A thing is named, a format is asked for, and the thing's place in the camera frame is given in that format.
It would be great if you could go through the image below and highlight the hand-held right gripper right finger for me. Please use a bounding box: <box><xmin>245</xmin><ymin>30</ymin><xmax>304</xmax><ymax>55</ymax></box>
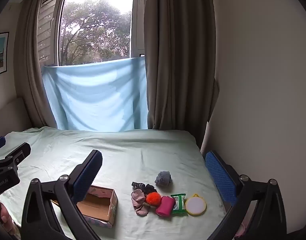
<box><xmin>205</xmin><ymin>151</ymin><xmax>287</xmax><ymax>240</ymax></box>

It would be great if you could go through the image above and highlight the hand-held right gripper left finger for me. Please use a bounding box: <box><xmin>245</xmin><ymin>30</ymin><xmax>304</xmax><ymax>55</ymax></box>
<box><xmin>20</xmin><ymin>149</ymin><xmax>104</xmax><ymax>240</ymax></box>

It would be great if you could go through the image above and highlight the cardboard box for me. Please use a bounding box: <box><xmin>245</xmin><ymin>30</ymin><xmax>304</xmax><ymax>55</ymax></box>
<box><xmin>52</xmin><ymin>185</ymin><xmax>118</xmax><ymax>228</ymax></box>

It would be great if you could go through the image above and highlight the yellow round mirror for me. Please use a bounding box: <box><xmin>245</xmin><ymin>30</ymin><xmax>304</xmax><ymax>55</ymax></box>
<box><xmin>185</xmin><ymin>194</ymin><xmax>207</xmax><ymax>216</ymax></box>

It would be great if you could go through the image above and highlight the green tissue packet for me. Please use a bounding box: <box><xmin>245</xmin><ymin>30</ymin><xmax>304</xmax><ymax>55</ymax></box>
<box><xmin>170</xmin><ymin>193</ymin><xmax>188</xmax><ymax>214</ymax></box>

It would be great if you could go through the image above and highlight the pale pink cloth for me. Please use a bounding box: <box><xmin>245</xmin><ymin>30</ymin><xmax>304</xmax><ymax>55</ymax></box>
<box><xmin>131</xmin><ymin>189</ymin><xmax>151</xmax><ymax>217</ymax></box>

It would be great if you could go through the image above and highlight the grey sock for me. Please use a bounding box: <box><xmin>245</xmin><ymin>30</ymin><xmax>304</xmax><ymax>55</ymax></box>
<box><xmin>155</xmin><ymin>171</ymin><xmax>173</xmax><ymax>188</ymax></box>

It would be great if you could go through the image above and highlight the pink pouch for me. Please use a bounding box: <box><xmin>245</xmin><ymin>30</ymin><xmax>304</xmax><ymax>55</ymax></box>
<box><xmin>156</xmin><ymin>196</ymin><xmax>176</xmax><ymax>216</ymax></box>

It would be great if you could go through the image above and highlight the black sock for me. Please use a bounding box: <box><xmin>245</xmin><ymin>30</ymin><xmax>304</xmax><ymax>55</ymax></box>
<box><xmin>143</xmin><ymin>184</ymin><xmax>158</xmax><ymax>195</ymax></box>

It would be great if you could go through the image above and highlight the orange pompom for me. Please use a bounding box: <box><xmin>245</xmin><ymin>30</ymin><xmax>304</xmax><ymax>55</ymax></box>
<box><xmin>145</xmin><ymin>192</ymin><xmax>161</xmax><ymax>205</ymax></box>

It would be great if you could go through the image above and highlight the person's left hand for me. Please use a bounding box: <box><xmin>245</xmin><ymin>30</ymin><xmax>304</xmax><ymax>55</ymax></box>
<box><xmin>0</xmin><ymin>202</ymin><xmax>18</xmax><ymax>235</ymax></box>

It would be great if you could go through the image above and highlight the white headboard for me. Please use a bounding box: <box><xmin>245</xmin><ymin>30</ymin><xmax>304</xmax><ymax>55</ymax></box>
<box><xmin>0</xmin><ymin>97</ymin><xmax>33</xmax><ymax>133</ymax></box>

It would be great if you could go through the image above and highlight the pale green bed sheet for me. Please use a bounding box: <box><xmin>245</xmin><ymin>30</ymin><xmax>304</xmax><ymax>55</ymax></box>
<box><xmin>0</xmin><ymin>126</ymin><xmax>234</xmax><ymax>240</ymax></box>

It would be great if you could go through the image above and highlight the light blue hanging sheet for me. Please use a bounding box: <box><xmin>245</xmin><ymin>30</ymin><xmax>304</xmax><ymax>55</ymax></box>
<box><xmin>42</xmin><ymin>57</ymin><xmax>149</xmax><ymax>132</ymax></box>

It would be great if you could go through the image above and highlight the narrow brown curtain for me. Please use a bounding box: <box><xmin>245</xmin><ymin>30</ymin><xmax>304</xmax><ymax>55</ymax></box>
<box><xmin>14</xmin><ymin>0</ymin><xmax>59</xmax><ymax>130</ymax></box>

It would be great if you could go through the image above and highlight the window shutter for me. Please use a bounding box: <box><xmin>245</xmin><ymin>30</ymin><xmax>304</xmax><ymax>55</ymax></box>
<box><xmin>38</xmin><ymin>0</ymin><xmax>58</xmax><ymax>63</ymax></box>

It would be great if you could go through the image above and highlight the wide brown curtain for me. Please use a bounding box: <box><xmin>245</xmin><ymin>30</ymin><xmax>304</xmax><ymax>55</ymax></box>
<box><xmin>144</xmin><ymin>0</ymin><xmax>221</xmax><ymax>152</ymax></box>

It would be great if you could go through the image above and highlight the tree outside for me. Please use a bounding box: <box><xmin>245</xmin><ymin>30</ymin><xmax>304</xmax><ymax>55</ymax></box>
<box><xmin>60</xmin><ymin>0</ymin><xmax>132</xmax><ymax>65</ymax></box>

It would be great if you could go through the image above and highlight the window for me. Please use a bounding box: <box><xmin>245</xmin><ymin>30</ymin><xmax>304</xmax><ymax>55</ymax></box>
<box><xmin>37</xmin><ymin>0</ymin><xmax>146</xmax><ymax>67</ymax></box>

